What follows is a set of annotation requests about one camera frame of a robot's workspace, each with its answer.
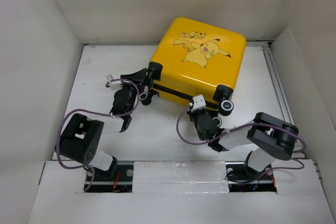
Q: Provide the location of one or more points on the yellow hard-shell suitcase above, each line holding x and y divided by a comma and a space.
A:
195, 58

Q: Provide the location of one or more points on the white foam board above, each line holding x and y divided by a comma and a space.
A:
191, 177

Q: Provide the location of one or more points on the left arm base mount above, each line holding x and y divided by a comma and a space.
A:
117, 180

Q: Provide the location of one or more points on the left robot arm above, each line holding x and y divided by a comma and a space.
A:
78, 136

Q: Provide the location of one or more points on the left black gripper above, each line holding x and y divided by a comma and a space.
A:
139, 77

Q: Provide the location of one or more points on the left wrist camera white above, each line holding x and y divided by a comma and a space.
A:
114, 82

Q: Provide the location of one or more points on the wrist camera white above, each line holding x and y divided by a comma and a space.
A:
197, 103
114, 82

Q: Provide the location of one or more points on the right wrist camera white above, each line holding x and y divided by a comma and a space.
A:
197, 103

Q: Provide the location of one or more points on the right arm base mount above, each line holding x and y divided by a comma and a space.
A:
242, 179

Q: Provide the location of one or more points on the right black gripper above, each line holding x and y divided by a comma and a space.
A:
190, 114

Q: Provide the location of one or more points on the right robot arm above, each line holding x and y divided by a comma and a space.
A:
274, 138

